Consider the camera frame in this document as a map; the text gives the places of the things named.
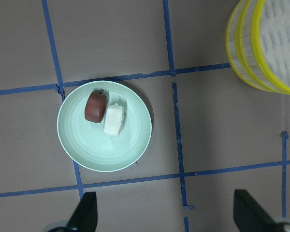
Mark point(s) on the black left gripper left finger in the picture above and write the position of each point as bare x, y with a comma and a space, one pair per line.
84, 218

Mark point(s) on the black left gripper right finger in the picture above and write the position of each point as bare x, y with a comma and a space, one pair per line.
248, 215

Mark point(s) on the white bun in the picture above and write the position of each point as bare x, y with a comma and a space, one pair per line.
114, 118

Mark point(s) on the brown bun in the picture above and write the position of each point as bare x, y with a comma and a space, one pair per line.
95, 106

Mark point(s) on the yellow steamer layer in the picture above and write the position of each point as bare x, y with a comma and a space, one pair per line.
270, 41
239, 51

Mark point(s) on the light green plate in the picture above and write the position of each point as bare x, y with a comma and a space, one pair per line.
86, 142

